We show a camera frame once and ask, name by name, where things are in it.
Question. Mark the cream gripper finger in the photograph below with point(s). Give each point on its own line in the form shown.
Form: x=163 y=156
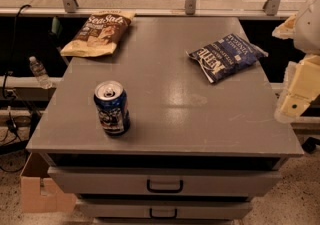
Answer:
x=301 y=86
x=286 y=29

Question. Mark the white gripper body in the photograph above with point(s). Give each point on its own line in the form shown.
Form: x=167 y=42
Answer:
x=308 y=32

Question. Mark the blue pepsi can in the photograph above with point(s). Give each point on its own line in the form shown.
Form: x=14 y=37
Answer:
x=111 y=101

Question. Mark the blue kettle chip bag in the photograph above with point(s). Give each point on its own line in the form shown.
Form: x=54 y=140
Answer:
x=227 y=56

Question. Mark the brown sea salt chip bag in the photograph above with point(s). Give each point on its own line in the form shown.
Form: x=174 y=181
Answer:
x=100 y=34

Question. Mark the grey drawer cabinet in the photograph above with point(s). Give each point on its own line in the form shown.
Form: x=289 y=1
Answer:
x=178 y=119

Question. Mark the lower grey drawer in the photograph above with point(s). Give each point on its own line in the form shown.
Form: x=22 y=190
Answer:
x=171 y=210

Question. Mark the grey drawer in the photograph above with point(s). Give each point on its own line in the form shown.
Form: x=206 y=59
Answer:
x=164 y=182
x=171 y=210

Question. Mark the upper grey drawer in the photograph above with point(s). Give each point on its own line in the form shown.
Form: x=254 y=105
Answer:
x=164 y=182

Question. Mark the clear plastic water bottle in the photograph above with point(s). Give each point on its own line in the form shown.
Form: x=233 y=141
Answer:
x=40 y=73

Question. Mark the brown cardboard box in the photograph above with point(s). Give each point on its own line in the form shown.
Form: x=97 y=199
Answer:
x=39 y=193

